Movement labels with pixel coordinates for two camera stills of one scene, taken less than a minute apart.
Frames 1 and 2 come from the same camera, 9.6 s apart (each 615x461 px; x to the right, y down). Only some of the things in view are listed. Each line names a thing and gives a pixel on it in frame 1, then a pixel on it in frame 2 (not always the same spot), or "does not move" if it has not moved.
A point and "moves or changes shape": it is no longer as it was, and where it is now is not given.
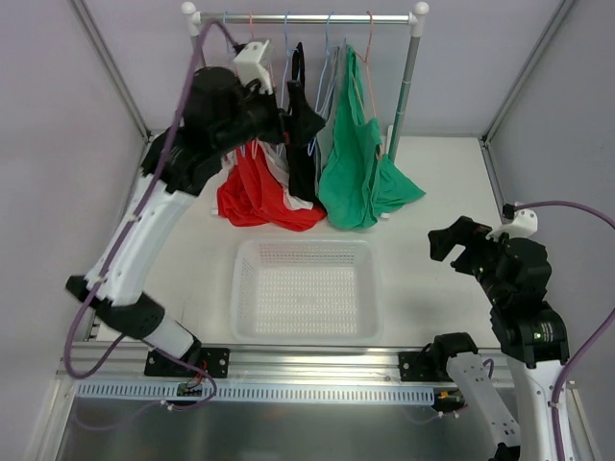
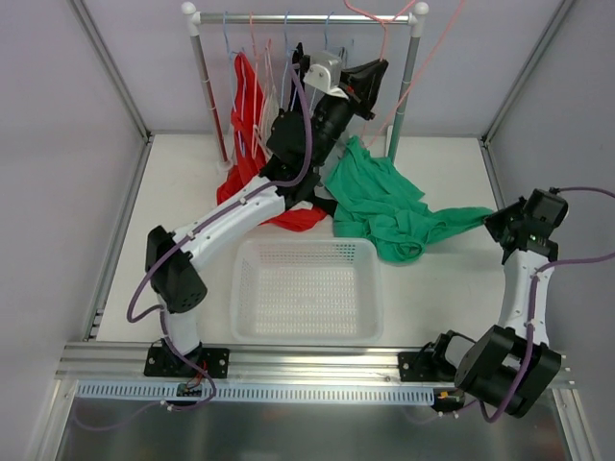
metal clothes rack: (192, 15) does not move
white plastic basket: (306, 291) does not move
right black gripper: (474, 252) to (503, 223)
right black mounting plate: (424, 367) does not move
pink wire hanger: (367, 63) to (383, 54)
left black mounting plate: (213, 360) does not move
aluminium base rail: (116, 364) does not move
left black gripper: (277, 117) to (354, 96)
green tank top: (357, 183) moves or changes shape
